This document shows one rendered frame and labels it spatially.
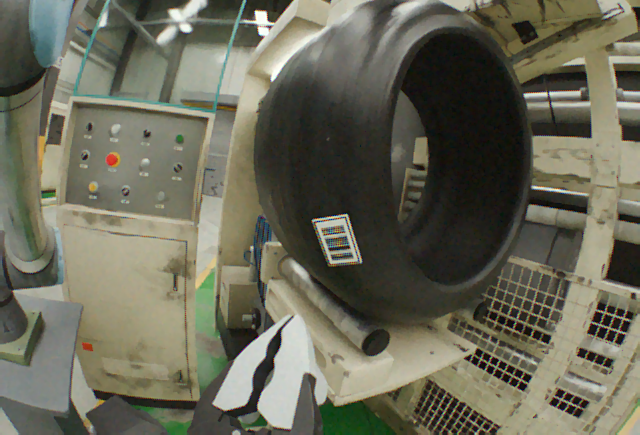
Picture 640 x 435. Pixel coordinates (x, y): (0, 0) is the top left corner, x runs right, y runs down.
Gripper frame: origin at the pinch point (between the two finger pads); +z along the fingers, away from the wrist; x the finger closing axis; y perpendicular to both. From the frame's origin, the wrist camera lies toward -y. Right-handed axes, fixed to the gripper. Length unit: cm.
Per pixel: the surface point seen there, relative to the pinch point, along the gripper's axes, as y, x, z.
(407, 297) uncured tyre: 16.1, 5.3, 13.0
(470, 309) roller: 37.3, 14.7, 22.1
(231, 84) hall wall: 14, -573, 857
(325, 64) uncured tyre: -12.4, 2.7, 22.7
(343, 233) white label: 3.2, 0.7, 13.0
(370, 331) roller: 18.5, 0.0, 9.3
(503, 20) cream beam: -7, 43, 75
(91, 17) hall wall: -496, -797, 598
